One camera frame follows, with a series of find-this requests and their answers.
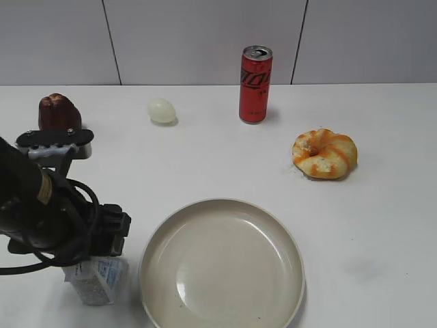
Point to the dark brown canele cake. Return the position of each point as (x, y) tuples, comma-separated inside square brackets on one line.
[(56, 111)]

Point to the blue white milk carton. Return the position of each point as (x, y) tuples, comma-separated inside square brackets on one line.
[(98, 281)]

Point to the orange glazed donut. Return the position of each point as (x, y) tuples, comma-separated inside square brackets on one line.
[(323, 154)]

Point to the white egg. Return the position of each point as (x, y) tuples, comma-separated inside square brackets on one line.
[(161, 111)]

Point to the beige round plate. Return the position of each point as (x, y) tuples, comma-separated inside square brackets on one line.
[(221, 263)]

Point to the red soda can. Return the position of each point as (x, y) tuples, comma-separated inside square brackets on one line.
[(255, 73)]

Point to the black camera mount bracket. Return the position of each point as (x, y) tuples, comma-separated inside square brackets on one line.
[(56, 149)]

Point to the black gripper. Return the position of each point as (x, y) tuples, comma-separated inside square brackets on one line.
[(93, 231)]

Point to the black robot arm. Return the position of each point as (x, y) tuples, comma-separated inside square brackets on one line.
[(43, 212)]

